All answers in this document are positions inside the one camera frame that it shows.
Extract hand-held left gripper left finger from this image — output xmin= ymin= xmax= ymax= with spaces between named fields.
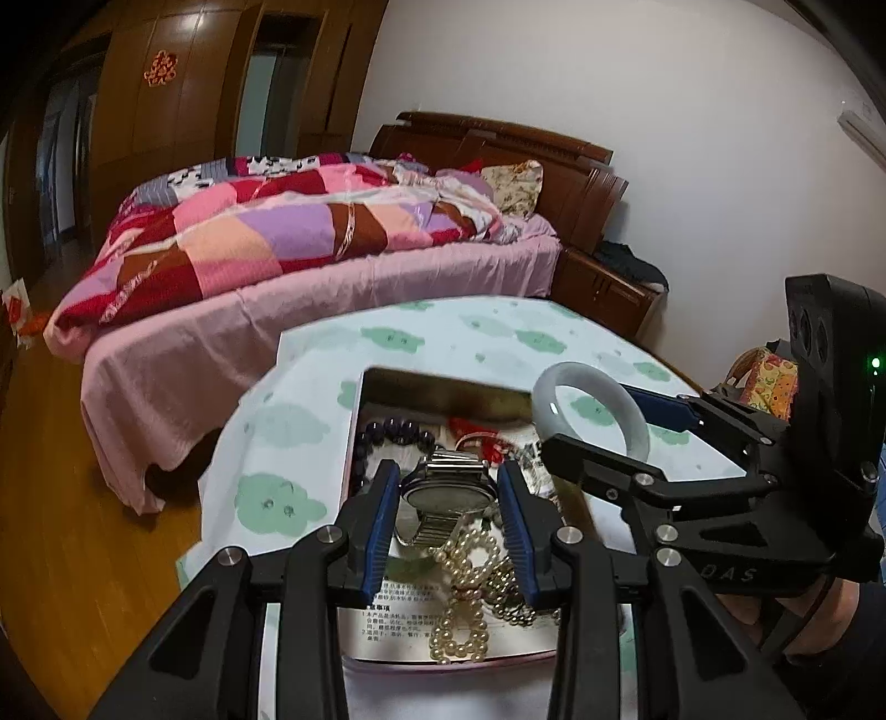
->
xmin=86 ymin=457 xmax=404 ymax=720

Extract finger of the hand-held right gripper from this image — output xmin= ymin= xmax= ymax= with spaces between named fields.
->
xmin=621 ymin=383 xmax=791 ymax=459
xmin=540 ymin=431 xmax=764 ymax=512

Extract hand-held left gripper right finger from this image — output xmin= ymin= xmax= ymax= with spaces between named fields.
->
xmin=494 ymin=458 xmax=811 ymax=720

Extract silver metal watch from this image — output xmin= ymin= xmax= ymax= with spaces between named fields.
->
xmin=393 ymin=449 xmax=497 ymax=556

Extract pale jade bangle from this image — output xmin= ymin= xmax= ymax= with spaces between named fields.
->
xmin=532 ymin=361 xmax=652 ymax=462

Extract pearl necklace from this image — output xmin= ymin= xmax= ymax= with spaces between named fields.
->
xmin=427 ymin=512 xmax=563 ymax=666

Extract pink tin box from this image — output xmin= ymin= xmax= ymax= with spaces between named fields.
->
xmin=339 ymin=367 xmax=638 ymax=677

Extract person's right hand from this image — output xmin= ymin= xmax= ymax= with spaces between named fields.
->
xmin=716 ymin=578 xmax=864 ymax=660

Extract white printed paper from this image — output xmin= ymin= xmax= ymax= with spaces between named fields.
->
xmin=349 ymin=554 xmax=563 ymax=662

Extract wooden nightstand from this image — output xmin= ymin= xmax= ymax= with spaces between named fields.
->
xmin=550 ymin=245 xmax=667 ymax=342

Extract dark clothes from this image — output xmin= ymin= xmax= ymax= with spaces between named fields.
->
xmin=594 ymin=239 xmax=672 ymax=292

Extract cloud print tablecloth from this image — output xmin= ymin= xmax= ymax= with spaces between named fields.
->
xmin=173 ymin=296 xmax=702 ymax=720

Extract wooden headboard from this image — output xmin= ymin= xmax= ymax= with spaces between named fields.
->
xmin=367 ymin=111 xmax=631 ymax=259

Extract bed with pink sheet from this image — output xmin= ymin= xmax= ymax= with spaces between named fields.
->
xmin=79 ymin=214 xmax=563 ymax=517

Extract white air conditioner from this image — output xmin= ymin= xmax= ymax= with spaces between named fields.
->
xmin=835 ymin=104 xmax=886 ymax=166

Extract floral pillow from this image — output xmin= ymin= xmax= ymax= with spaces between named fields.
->
xmin=481 ymin=159 xmax=545 ymax=218

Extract patchwork quilt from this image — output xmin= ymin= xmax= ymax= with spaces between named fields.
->
xmin=43 ymin=153 xmax=522 ymax=362

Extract red and white bag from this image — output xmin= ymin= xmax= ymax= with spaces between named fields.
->
xmin=0 ymin=277 xmax=51 ymax=342

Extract brown wooden wardrobe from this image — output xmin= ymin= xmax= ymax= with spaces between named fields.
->
xmin=0 ymin=0 xmax=390 ymax=251

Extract red knot decoration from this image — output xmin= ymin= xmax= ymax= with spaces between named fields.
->
xmin=142 ymin=50 xmax=180 ymax=88

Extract purple bead bracelet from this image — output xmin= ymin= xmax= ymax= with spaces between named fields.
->
xmin=349 ymin=414 xmax=439 ymax=501

